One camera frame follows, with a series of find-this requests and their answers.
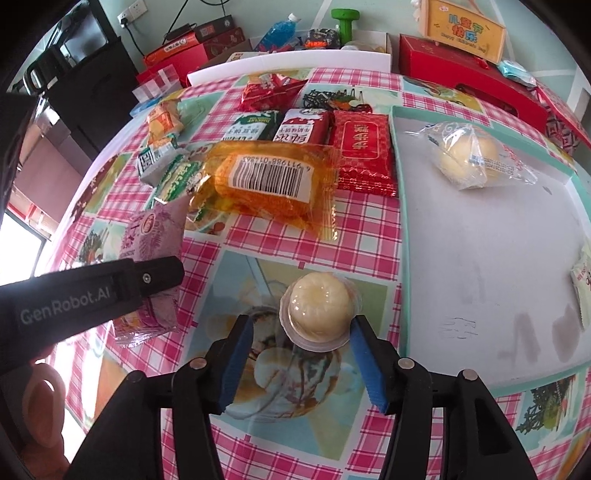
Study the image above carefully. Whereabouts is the green biscuit packet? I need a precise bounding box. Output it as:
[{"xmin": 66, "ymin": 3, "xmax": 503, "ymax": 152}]
[{"xmin": 221, "ymin": 110, "xmax": 283, "ymax": 145}]

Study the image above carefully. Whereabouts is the red gift box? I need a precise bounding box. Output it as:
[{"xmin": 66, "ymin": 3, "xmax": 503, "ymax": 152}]
[{"xmin": 398, "ymin": 33, "xmax": 550, "ymax": 134}]

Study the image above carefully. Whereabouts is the black cabinet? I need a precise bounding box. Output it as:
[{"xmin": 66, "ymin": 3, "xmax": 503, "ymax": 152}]
[{"xmin": 28, "ymin": 0, "xmax": 139, "ymax": 176}]

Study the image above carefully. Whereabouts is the teal small packet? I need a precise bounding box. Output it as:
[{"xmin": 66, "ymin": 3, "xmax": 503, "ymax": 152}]
[{"xmin": 499, "ymin": 60, "xmax": 539, "ymax": 88}]

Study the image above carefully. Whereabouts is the orange flat box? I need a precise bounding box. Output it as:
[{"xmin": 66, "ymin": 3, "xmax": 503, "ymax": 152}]
[{"xmin": 143, "ymin": 33, "xmax": 204, "ymax": 65}]

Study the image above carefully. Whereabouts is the yellow jelly cup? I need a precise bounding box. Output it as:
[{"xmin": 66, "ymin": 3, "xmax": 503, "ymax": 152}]
[{"xmin": 280, "ymin": 271, "xmax": 358, "ymax": 352}]

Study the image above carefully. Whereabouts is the teal rimmed white tray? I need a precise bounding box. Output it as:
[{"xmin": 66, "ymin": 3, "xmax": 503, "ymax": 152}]
[{"xmin": 390, "ymin": 105, "xmax": 591, "ymax": 398}]

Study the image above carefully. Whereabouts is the orange yellow snack packet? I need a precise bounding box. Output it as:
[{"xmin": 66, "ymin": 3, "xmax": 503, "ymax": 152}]
[{"xmin": 147, "ymin": 100, "xmax": 185, "ymax": 139}]

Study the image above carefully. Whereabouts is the white foam board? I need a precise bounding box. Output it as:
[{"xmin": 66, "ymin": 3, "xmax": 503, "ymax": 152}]
[{"xmin": 187, "ymin": 48, "xmax": 393, "ymax": 86}]

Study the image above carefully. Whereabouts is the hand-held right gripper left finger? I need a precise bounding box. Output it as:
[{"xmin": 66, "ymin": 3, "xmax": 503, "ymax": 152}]
[{"xmin": 65, "ymin": 315, "xmax": 256, "ymax": 480}]

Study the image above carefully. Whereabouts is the blue plastic bottle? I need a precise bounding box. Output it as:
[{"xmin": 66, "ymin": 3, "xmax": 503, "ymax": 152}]
[{"xmin": 259, "ymin": 13, "xmax": 303, "ymax": 52}]

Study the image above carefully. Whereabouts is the small green white packet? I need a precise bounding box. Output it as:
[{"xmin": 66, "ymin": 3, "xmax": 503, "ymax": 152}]
[{"xmin": 137, "ymin": 136, "xmax": 178, "ymax": 188}]

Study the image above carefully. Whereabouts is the white printed card box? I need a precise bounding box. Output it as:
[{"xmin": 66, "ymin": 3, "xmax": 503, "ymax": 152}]
[{"xmin": 226, "ymin": 50, "xmax": 273, "ymax": 64}]

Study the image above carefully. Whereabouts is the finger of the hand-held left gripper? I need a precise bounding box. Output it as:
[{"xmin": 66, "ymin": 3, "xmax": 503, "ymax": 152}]
[{"xmin": 131, "ymin": 255, "xmax": 186, "ymax": 302}]

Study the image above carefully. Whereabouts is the orange clear barcode packet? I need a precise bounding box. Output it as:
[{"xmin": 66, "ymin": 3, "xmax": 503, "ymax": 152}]
[{"xmin": 191, "ymin": 141, "xmax": 342, "ymax": 241}]

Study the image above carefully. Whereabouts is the green striped snack packet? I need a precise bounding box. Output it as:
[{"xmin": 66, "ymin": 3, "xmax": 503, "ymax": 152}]
[{"xmin": 150, "ymin": 154, "xmax": 208, "ymax": 222}]

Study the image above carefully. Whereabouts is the white wall socket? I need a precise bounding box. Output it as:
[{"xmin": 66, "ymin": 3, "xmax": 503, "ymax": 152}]
[{"xmin": 117, "ymin": 0, "xmax": 148, "ymax": 24}]

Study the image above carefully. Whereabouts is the purple snack packet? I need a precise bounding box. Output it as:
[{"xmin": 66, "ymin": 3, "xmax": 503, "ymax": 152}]
[{"xmin": 113, "ymin": 196, "xmax": 192, "ymax": 347}]

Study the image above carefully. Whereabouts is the dark flat box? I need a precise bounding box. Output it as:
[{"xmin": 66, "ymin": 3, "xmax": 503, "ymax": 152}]
[{"xmin": 164, "ymin": 15, "xmax": 234, "ymax": 42}]

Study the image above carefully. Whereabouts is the pale yellow small packet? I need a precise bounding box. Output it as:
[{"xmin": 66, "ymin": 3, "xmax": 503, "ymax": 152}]
[{"xmin": 570, "ymin": 244, "xmax": 591, "ymax": 330}]

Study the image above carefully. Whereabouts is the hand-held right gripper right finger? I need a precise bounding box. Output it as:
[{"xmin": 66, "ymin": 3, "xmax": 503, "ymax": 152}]
[{"xmin": 348, "ymin": 314, "xmax": 539, "ymax": 480}]

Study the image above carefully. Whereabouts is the flat red packet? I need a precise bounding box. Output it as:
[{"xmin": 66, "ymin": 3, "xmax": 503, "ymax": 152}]
[{"xmin": 331, "ymin": 110, "xmax": 399, "ymax": 198}]

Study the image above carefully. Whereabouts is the clear plastic box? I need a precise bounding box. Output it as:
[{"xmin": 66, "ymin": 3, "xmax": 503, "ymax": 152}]
[{"xmin": 133, "ymin": 65, "xmax": 181, "ymax": 102}]

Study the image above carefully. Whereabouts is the red patterned box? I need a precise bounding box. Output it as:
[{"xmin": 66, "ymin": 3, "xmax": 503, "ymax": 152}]
[{"xmin": 536, "ymin": 80, "xmax": 591, "ymax": 158}]

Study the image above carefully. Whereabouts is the red printed box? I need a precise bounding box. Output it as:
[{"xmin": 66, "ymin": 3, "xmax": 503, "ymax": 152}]
[{"xmin": 203, "ymin": 27, "xmax": 245, "ymax": 58}]

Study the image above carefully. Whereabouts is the red flower print snack packet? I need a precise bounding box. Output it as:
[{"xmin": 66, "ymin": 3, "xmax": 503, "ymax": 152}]
[{"xmin": 239, "ymin": 74, "xmax": 308, "ymax": 112}]

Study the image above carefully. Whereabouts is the green dumbbell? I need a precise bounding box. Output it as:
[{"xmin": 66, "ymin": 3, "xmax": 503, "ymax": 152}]
[{"xmin": 331, "ymin": 8, "xmax": 365, "ymax": 47}]

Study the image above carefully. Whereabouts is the clear yellow bun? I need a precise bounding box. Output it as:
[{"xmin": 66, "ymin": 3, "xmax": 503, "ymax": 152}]
[{"xmin": 406, "ymin": 121, "xmax": 541, "ymax": 191}]

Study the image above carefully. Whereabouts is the person's left hand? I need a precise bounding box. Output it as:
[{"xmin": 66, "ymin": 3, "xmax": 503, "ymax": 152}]
[{"xmin": 18, "ymin": 362, "xmax": 71, "ymax": 480}]

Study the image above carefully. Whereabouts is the pink checkered printed tablecloth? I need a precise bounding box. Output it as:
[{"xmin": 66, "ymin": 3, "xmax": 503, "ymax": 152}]
[{"xmin": 41, "ymin": 67, "xmax": 591, "ymax": 480}]

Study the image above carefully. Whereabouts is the red white biscuit packet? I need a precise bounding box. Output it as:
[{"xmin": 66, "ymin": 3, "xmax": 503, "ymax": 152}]
[{"xmin": 272, "ymin": 108, "xmax": 334, "ymax": 146}]

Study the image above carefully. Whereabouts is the dark printed packet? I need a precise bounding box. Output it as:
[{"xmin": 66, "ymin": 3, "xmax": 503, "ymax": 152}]
[{"xmin": 302, "ymin": 28, "xmax": 342, "ymax": 51}]

